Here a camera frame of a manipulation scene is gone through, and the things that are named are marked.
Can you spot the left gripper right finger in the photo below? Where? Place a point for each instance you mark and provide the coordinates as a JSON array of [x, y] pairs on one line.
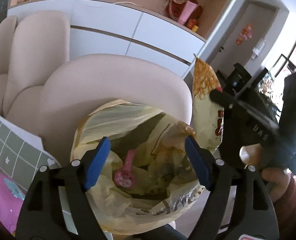
[[253, 215]]

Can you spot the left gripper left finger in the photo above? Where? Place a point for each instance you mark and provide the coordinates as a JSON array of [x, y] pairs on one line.
[[41, 215]]

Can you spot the yellow long snack bag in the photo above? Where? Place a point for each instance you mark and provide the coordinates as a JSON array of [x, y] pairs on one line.
[[207, 115]]

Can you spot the pink hair roller toy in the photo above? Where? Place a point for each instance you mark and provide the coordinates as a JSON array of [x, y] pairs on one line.
[[124, 176]]

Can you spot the red sleeve forearm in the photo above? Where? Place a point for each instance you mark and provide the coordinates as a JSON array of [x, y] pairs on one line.
[[285, 209]]

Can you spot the person's right hand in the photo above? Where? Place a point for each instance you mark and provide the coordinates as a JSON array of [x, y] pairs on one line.
[[251, 155]]

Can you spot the pink toy box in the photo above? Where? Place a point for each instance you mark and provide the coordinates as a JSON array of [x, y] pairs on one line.
[[11, 200]]

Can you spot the green grid tablecloth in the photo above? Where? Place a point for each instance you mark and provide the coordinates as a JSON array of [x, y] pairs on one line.
[[21, 155]]

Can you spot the black water dispenser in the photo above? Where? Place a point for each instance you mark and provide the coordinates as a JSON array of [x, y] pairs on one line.
[[235, 82]]

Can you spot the red door decoration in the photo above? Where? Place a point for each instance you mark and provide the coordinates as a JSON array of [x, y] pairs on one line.
[[245, 34]]

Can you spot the yellow bin liner bag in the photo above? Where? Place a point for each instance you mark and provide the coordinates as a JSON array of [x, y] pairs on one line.
[[165, 183]]

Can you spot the near beige chair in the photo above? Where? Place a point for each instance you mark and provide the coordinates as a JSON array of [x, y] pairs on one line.
[[80, 86]]

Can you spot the beige chair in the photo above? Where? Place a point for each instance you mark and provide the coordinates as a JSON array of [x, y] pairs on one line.
[[7, 29], [41, 44], [80, 86]]

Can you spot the far beige chair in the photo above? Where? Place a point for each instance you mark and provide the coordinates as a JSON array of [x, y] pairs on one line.
[[7, 29]]

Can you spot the middle beige chair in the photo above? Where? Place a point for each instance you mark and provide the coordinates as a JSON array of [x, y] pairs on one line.
[[41, 44]]

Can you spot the white lower cabinet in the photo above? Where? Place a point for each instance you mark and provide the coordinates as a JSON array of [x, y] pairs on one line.
[[105, 27]]

